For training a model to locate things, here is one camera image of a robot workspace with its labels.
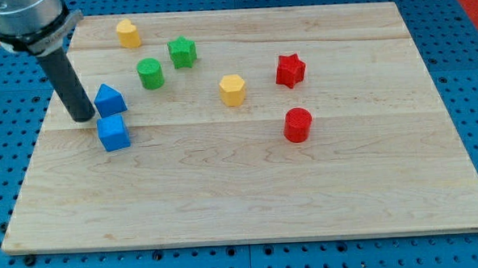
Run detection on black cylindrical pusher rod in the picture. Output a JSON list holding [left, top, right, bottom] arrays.
[[36, 47, 95, 123]]

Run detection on blue triangle block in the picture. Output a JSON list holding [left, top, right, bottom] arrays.
[[94, 83, 127, 118]]

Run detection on blue cube block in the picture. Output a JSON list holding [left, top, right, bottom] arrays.
[[96, 114, 131, 152]]

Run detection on green cylinder block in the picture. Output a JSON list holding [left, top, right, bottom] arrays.
[[136, 58, 165, 90]]

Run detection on yellow heart block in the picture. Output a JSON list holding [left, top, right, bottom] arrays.
[[115, 19, 141, 48]]

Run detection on green star block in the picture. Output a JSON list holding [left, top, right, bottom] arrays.
[[167, 36, 197, 69]]

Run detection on yellow hexagon block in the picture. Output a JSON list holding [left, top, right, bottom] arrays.
[[219, 74, 246, 107]]

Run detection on light wooden board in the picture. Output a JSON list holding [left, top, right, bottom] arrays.
[[2, 2, 478, 255]]

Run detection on red star block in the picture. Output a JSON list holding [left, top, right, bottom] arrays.
[[275, 53, 306, 89]]

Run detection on red cylinder block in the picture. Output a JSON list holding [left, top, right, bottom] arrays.
[[283, 107, 312, 143]]

